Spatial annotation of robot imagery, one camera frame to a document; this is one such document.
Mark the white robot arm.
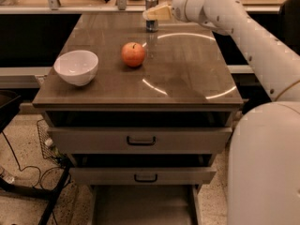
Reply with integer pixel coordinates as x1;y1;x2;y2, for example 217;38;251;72
143;0;300;225

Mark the red apple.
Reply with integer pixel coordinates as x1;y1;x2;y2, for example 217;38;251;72
121;42;145;68

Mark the grey drawer cabinet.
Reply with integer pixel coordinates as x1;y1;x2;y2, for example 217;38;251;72
34;12;242;225

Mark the black floor cable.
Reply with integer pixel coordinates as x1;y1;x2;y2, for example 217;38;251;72
1;130;71;190

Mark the redbull can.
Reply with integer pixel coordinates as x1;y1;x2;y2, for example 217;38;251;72
145;0;158;32

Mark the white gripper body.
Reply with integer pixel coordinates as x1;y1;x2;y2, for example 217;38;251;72
172;0;206;23

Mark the grey drawer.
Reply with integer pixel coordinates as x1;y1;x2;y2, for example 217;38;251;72
49;127;232;155
70;167;217;186

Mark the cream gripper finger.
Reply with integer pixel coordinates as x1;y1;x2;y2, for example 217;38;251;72
142;4;172;21

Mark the white bowl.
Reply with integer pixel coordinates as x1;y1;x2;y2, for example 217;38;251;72
53;50;98;86

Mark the black stand at left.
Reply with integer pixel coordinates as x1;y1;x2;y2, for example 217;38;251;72
0;89;72;225

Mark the wire mesh basket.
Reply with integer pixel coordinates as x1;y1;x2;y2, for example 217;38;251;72
37;119;64;166

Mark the lower grey drawer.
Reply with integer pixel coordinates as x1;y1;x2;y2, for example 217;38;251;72
70;167;217;186

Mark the upper grey drawer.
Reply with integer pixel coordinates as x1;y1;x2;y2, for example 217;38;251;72
49;127;232;155

